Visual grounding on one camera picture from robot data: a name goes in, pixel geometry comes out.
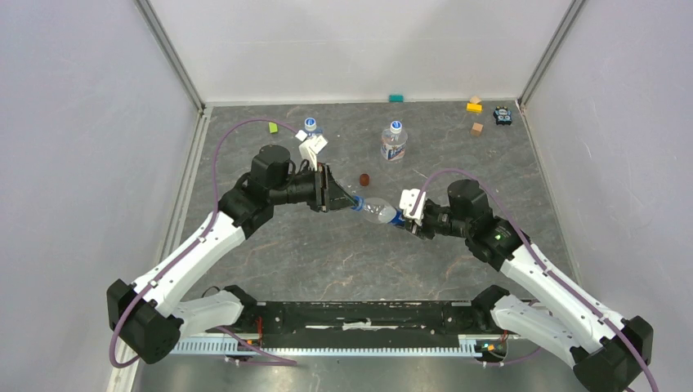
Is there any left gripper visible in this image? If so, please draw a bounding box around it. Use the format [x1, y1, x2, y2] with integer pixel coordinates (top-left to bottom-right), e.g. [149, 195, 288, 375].
[270, 163, 360, 214]

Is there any Pepsi label clear bottle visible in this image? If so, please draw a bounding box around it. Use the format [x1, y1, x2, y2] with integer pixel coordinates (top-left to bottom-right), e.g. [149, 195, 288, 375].
[355, 198, 405, 227]

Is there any blue label Pocari bottle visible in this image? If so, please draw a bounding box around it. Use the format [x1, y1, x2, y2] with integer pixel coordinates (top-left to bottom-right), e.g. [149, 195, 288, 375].
[302, 121, 324, 141]

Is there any red label clear bottle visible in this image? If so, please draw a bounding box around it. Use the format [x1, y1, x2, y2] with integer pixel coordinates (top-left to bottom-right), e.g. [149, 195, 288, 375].
[381, 124, 409, 162]

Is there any white blue Pocari cap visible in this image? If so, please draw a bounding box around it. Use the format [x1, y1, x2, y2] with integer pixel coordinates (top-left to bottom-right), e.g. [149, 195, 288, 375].
[304, 118, 317, 131]

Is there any white blue bottle cap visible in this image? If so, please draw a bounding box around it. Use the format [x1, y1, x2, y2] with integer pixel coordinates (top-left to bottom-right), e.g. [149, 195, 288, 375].
[389, 121, 403, 134]

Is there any solid blue bottle cap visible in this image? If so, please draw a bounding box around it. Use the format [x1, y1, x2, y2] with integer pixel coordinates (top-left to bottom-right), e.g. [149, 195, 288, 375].
[351, 196, 364, 211]

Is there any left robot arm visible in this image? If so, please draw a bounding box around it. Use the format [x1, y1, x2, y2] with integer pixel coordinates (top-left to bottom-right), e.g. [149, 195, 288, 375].
[106, 145, 358, 364]

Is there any brown cylinder block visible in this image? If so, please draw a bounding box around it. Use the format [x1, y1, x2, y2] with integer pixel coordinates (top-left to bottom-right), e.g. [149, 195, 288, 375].
[359, 173, 370, 187]

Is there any tan cube block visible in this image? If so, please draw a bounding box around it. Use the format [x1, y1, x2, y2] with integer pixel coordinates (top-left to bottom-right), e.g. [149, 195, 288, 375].
[471, 122, 484, 136]

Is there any yellow block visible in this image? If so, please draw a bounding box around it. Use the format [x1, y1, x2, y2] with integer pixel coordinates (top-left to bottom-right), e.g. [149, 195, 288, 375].
[466, 102, 483, 114]

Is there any black blue toy car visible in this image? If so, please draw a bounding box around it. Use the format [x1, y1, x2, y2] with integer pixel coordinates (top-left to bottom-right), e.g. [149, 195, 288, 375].
[493, 106, 512, 126]

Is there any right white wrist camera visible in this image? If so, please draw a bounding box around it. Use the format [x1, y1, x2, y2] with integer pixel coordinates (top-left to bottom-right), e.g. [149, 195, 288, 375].
[399, 189, 427, 224]

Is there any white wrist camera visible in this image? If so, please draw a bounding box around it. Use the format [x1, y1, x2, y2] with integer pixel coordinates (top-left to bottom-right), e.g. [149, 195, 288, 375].
[399, 189, 427, 224]
[295, 130, 328, 171]

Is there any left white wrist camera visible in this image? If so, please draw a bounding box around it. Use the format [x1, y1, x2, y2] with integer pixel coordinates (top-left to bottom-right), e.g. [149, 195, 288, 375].
[295, 130, 328, 171]

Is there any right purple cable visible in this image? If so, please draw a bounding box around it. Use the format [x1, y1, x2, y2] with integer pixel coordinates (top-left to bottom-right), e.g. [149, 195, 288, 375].
[414, 167, 660, 392]

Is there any purple cable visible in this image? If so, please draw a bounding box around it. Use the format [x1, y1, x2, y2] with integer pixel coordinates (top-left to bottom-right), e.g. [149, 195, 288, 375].
[110, 118, 302, 369]
[414, 167, 660, 392]

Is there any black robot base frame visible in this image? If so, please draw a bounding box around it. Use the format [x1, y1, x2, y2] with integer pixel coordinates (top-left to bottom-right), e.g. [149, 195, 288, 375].
[228, 301, 503, 349]

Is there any white slotted cable duct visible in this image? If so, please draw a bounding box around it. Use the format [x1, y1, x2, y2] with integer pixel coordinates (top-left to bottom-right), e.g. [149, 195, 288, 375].
[171, 334, 503, 359]

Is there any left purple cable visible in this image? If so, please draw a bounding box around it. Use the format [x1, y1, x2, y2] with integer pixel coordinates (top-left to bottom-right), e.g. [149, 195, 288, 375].
[110, 118, 302, 369]

